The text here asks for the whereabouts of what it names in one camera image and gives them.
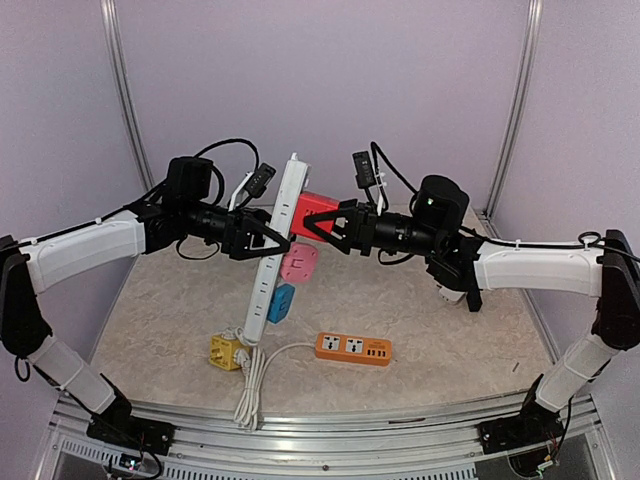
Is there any aluminium front rail frame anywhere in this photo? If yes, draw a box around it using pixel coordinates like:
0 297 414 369
34 393 623 479

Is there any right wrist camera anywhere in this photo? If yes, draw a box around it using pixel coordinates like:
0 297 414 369
352 151 388 215

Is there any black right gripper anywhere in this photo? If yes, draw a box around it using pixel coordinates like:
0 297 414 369
303 198 442 257

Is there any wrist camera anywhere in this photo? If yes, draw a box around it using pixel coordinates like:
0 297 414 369
352 151 388 215
228 163 276 210

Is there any pink plug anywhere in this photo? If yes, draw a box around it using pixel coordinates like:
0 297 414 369
280 242 319 283

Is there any white bundled cable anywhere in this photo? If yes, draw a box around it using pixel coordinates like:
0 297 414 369
227 324 317 432

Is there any black plug with cable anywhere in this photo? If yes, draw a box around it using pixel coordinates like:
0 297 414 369
466 290 483 313

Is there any white plug adapter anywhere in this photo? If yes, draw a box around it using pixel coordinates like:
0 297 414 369
438 286 466 304

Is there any small circuit board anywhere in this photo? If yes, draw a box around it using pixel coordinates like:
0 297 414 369
103 453 146 476

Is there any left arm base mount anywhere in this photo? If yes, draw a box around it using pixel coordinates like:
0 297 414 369
86 417 176 456

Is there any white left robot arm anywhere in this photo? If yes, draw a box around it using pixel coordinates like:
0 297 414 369
1 152 299 445

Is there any right aluminium corner post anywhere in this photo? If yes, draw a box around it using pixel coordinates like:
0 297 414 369
480 0 544 223

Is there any orange power strip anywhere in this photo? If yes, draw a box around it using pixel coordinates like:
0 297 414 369
314 332 392 367

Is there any yellow cube socket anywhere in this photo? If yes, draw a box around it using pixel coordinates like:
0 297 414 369
209 334 250 371

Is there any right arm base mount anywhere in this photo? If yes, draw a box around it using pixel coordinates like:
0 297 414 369
477 414 564 454

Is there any red cube socket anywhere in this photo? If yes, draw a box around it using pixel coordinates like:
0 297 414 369
290 190 341 240

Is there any blue plug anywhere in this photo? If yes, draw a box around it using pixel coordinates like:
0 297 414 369
267 283 296 324

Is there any left aluminium corner post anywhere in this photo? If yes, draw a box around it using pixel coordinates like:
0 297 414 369
100 0 154 190

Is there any long white power strip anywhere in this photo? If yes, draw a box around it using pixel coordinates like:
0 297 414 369
240 152 310 347

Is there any aluminium corner post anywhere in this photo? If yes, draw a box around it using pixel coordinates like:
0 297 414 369
480 0 544 223
100 0 154 190

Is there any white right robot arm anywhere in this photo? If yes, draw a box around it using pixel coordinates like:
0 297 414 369
303 175 639 444

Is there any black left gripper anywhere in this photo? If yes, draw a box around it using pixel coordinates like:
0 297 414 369
183 199 297 259

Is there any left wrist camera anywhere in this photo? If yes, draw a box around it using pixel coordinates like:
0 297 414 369
228 163 276 210

